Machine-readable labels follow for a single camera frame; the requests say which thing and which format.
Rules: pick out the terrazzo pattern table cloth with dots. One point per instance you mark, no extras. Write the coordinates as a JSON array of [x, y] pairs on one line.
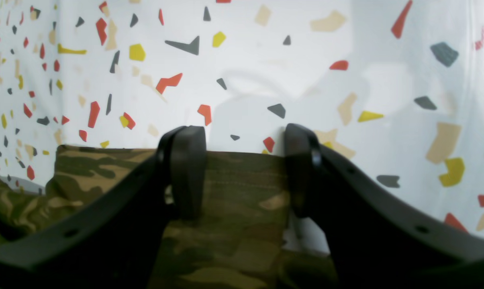
[[396, 86]]

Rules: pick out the camouflage T-shirt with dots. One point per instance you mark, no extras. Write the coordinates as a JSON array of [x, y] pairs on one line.
[[237, 242]]

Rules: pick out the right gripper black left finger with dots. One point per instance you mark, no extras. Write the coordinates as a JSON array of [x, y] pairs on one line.
[[105, 224]]

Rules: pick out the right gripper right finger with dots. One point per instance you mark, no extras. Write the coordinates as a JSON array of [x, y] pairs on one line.
[[376, 240]]

